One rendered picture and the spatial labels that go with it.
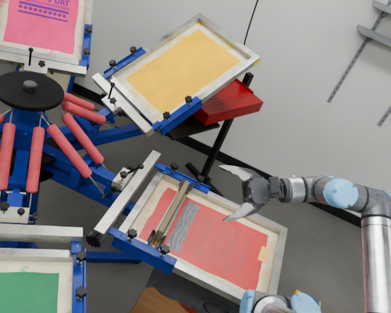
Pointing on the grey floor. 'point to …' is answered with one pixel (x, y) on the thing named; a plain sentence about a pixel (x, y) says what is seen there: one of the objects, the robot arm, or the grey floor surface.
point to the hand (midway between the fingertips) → (220, 192)
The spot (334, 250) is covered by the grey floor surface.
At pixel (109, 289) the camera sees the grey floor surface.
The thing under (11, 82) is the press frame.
